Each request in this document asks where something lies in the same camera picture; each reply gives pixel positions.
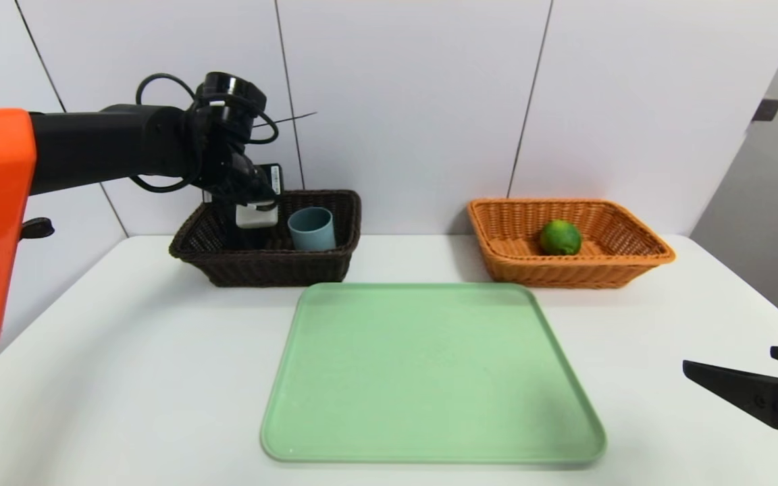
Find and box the green lime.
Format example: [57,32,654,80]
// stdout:
[539,219,583,257]

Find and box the blue-grey plastic cup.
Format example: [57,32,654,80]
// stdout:
[287,207,337,252]

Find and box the white soap bar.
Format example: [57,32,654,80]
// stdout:
[236,204,278,229]

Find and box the orange wicker basket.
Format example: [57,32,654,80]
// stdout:
[467,198,675,290]

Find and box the dark brown wicker basket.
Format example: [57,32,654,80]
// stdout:
[169,190,363,288]

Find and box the light green plastic tray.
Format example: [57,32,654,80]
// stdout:
[261,282,607,464]

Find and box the thin black cable tie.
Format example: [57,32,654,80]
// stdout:
[254,112,318,129]

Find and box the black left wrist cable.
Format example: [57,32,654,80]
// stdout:
[129,73,280,194]

